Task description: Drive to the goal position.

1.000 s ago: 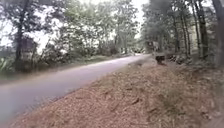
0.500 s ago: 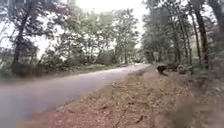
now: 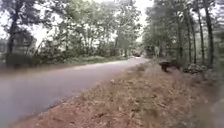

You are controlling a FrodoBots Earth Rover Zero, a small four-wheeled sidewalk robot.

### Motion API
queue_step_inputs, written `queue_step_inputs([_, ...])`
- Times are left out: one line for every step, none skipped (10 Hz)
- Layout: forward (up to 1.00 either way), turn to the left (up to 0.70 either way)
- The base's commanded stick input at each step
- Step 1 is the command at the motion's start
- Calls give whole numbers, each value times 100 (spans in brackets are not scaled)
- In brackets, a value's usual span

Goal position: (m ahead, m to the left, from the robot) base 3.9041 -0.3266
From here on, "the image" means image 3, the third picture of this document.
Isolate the wood of tall trees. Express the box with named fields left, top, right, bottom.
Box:
left=141, top=0, right=224, bottom=73
left=0, top=0, right=143, bottom=68

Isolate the dark bench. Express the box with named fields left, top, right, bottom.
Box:
left=158, top=59, right=181, bottom=73

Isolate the grey asphalt road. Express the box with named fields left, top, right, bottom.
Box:
left=0, top=56, right=149, bottom=128

